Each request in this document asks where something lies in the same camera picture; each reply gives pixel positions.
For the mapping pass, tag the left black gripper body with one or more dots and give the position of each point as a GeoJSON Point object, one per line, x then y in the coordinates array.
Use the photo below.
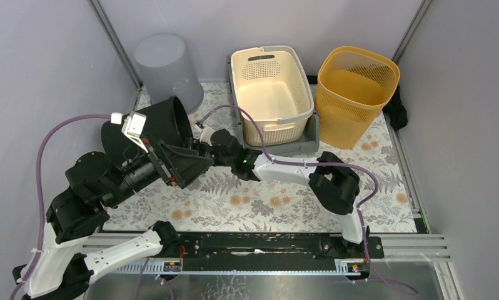
{"type": "Point", "coordinates": [162, 162]}

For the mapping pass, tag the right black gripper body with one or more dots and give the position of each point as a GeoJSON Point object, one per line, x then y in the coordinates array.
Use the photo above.
{"type": "Point", "coordinates": [206, 150]}

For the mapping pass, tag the black ribbed plastic bin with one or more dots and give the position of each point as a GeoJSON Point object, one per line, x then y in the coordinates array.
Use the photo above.
{"type": "Point", "coordinates": [166, 121]}

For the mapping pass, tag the cream perforated plastic basket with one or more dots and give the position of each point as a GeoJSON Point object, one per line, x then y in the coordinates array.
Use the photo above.
{"type": "Point", "coordinates": [270, 95]}

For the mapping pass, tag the large grey plastic bin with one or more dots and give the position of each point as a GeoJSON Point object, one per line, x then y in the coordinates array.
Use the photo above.
{"type": "Point", "coordinates": [166, 69]}

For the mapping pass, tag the yellow perforated plastic basket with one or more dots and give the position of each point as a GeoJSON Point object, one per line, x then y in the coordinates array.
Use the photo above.
{"type": "Point", "coordinates": [353, 87]}

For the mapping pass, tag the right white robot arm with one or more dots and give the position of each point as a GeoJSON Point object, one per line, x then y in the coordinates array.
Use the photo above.
{"type": "Point", "coordinates": [334, 183]}

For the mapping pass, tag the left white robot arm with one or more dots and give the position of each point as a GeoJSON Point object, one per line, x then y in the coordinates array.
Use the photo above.
{"type": "Point", "coordinates": [58, 268]}

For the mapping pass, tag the grey plastic tray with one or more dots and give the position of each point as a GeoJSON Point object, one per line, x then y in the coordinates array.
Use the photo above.
{"type": "Point", "coordinates": [303, 145]}

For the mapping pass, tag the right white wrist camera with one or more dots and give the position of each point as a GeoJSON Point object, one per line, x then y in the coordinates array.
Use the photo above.
{"type": "Point", "coordinates": [205, 133]}

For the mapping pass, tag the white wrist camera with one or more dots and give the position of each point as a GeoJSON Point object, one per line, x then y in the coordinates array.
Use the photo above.
{"type": "Point", "coordinates": [132, 126]}
{"type": "Point", "coordinates": [205, 133]}

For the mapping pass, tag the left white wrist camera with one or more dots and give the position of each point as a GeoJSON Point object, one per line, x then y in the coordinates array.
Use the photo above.
{"type": "Point", "coordinates": [132, 126]}

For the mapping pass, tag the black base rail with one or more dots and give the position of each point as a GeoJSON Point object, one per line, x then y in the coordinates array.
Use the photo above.
{"type": "Point", "coordinates": [267, 252]}

